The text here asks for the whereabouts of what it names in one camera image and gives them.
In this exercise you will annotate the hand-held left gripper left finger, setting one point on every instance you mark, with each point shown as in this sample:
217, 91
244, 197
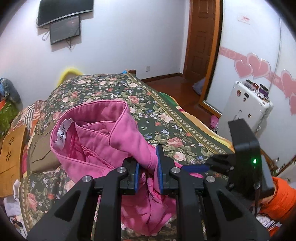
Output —
137, 176

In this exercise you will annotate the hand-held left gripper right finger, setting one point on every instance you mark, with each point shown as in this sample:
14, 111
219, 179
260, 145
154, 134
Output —
159, 172

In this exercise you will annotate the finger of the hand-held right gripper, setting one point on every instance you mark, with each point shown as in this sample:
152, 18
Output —
196, 168

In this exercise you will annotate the pink pants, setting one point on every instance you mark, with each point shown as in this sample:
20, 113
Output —
104, 143

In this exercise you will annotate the person's right forearm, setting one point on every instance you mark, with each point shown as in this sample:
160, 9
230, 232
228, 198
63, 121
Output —
281, 199

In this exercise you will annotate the olive pants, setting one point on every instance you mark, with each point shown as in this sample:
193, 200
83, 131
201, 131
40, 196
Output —
42, 153

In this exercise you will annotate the orange and yellow bedsheet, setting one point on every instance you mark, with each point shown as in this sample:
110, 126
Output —
196, 120

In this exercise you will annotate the pink slipper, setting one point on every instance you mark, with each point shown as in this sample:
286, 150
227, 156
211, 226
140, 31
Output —
214, 122

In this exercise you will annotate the floral blanket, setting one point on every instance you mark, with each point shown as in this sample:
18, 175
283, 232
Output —
161, 115

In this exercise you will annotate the white case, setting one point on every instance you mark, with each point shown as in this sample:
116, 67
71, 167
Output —
245, 109

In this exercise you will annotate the purple cloth on floor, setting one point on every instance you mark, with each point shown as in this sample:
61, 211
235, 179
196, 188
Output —
200, 86

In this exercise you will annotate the white heart-print sliding door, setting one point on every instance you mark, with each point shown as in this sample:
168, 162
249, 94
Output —
254, 46

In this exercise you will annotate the striped patchwork quilt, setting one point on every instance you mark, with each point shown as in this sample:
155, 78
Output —
30, 115

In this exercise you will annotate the yellow foam arc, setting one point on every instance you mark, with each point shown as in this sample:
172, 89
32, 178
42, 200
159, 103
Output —
68, 73

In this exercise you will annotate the white printed cloth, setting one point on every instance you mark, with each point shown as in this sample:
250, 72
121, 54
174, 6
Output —
16, 208

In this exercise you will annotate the wooden lap table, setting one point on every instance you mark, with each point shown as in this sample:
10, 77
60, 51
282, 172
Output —
10, 162

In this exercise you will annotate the brown wooden door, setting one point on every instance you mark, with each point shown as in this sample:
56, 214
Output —
201, 39

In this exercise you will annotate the green patterned bag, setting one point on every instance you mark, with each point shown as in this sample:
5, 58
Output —
8, 115

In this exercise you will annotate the red and white sticker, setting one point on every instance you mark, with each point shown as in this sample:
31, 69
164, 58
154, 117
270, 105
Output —
244, 18

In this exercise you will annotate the wooden bed frame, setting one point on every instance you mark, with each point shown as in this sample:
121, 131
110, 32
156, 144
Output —
132, 72

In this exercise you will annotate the small black wall monitor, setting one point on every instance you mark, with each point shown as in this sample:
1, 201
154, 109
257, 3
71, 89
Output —
65, 29

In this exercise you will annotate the black wall television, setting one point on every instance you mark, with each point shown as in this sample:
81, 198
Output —
64, 9

